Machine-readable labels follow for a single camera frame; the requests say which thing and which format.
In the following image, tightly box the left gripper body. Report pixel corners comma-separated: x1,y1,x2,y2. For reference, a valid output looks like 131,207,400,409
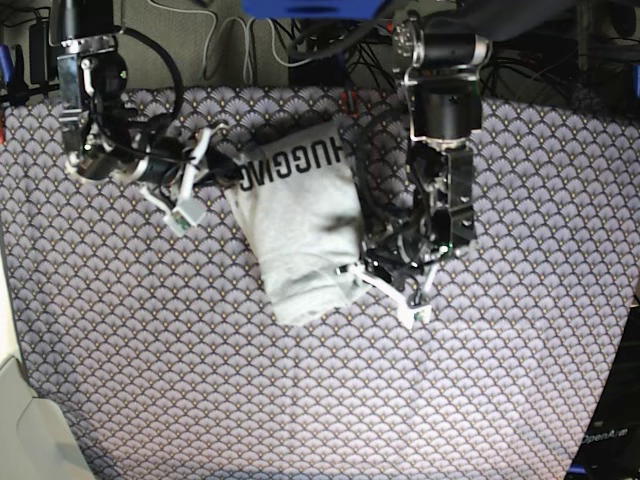
364,214,470,291

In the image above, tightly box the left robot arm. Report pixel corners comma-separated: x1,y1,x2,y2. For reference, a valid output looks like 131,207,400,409
354,1,573,290

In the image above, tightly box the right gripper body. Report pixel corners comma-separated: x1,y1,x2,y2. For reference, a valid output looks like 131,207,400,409
134,137,210,198

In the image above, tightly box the fan-patterned table cloth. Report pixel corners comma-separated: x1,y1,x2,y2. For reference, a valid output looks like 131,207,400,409
1,101,639,479

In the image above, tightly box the light grey T-shirt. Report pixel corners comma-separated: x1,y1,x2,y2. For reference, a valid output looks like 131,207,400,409
224,122,369,326

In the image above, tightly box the black power adapter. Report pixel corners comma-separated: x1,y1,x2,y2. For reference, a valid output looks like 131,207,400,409
28,10,58,86

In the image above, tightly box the red table clamp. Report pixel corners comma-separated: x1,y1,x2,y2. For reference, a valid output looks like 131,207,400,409
340,89,359,118

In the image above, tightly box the beige chair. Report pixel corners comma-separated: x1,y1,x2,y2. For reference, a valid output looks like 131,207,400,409
1,357,94,479

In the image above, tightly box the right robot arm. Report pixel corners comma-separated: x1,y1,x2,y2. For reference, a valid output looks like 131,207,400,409
50,1,243,203

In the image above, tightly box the black box under table edge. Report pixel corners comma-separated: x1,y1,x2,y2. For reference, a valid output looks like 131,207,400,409
288,53,345,87

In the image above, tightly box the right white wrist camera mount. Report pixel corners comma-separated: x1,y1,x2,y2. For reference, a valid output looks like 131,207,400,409
129,122,241,237

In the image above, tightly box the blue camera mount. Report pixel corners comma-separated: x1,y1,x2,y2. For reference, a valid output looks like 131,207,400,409
242,0,384,20

